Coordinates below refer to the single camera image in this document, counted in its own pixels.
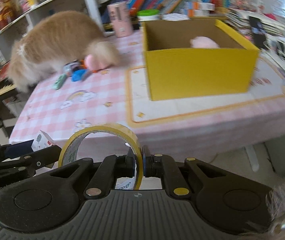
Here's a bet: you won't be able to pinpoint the blue toy piece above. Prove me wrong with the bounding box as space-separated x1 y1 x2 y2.
72 69 92 82

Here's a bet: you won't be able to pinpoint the pink cartoon humidifier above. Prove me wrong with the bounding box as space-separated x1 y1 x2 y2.
107 1 133 37

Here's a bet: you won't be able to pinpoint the pink checkered tablecloth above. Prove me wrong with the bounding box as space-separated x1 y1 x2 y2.
9 31 285 161

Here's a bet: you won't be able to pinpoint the white jar green lid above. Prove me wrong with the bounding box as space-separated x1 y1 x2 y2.
137 9 160 22

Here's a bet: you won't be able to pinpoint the pink plush duck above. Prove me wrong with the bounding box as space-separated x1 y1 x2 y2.
83 55 108 73

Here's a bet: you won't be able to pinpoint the fluffy orange white cat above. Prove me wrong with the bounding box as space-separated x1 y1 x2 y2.
8 11 121 93

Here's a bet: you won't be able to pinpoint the grey toy truck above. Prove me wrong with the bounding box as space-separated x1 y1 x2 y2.
63 60 83 76

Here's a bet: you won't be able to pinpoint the fortune god paper figure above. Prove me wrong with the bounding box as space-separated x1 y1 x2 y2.
0 0 18 30

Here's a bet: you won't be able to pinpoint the pink plush pig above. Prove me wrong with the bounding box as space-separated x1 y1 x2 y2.
190 36 220 49

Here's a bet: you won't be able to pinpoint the stack of papers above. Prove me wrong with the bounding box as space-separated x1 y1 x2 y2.
225 9 285 35

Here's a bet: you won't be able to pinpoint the black smartphone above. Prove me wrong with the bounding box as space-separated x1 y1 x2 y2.
248 16 269 50

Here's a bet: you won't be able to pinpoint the yellow cardboard box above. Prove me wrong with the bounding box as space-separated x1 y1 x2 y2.
142 18 260 101

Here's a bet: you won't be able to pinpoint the white bookshelf frame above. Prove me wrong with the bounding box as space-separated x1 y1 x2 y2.
84 0 105 32

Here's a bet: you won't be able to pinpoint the orange white medicine boxes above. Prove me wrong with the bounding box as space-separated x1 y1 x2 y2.
179 2 215 17

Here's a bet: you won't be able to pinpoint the white quilted handbag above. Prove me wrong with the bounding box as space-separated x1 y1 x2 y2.
162 13 190 21

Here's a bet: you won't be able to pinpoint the yellow tape roll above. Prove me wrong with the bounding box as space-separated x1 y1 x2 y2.
58 123 143 190

